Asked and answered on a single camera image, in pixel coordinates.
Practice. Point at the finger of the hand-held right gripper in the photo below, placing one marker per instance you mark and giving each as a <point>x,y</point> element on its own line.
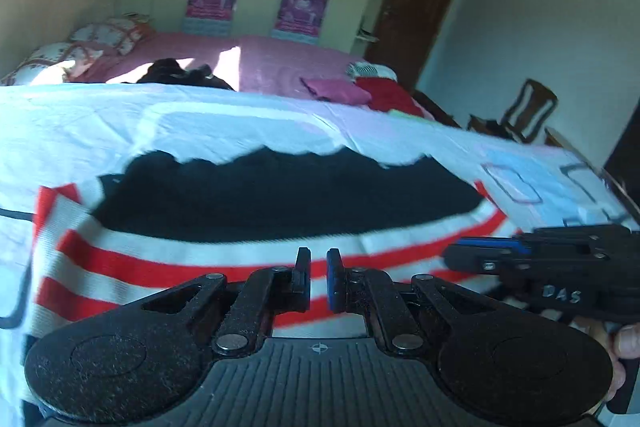
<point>475,259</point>

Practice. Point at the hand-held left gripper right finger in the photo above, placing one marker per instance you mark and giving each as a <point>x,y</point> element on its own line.
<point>334,282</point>

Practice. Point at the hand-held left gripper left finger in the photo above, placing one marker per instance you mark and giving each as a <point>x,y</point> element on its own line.
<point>301,279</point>

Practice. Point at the striped knit sweater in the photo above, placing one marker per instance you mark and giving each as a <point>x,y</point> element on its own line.
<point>280,207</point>

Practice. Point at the person's right hand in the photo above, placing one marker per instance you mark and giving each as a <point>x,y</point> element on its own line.
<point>627,341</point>

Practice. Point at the wooden chair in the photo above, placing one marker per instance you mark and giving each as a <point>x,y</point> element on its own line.
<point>530,112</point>

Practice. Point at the red folded cloth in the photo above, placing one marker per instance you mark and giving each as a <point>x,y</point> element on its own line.
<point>390,99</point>

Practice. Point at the pink folded cloth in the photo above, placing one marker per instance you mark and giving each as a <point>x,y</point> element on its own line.
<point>335,89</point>

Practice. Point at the striped white cloth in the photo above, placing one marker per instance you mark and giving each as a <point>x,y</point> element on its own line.
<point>372,71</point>

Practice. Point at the pink bed sheet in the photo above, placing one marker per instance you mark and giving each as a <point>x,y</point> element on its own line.
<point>280,62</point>

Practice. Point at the dark cloth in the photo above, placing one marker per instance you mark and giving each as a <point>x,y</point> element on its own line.
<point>180,74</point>

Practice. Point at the light blue printed blanket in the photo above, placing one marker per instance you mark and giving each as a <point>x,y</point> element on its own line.
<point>90,132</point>

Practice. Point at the brown wooden door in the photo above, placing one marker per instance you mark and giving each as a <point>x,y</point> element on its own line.
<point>420,7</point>

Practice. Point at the patterned pillow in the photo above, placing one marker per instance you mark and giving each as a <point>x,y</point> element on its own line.
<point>110,36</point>
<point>45,64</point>

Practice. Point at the beige rounded headboard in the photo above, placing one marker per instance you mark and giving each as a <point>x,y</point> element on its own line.
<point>50,2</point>

